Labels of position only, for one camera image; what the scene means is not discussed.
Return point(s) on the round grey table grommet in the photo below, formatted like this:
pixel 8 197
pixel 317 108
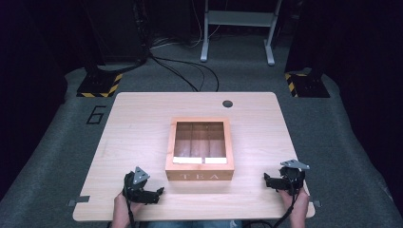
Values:
pixel 227 103

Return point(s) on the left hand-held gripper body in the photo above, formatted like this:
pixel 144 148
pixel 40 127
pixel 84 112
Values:
pixel 135 190

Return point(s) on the black stand base striped edge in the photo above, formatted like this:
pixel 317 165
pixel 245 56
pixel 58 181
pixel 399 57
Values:
pixel 309 87
pixel 98 85

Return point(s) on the white tea bag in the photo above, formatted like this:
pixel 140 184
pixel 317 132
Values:
pixel 187 160
pixel 215 160

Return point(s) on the person's right hand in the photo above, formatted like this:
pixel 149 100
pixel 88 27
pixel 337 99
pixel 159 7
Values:
pixel 301 204

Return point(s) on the white metal stand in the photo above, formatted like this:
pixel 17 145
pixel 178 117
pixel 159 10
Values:
pixel 240 18

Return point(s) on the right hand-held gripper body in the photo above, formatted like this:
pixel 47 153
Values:
pixel 293 179

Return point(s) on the person's left hand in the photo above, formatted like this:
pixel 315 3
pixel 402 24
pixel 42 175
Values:
pixel 122 209

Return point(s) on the grey tape strip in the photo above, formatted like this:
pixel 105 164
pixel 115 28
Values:
pixel 79 200
pixel 316 203

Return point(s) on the wooden tea box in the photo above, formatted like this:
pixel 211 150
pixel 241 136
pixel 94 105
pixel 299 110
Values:
pixel 199 174

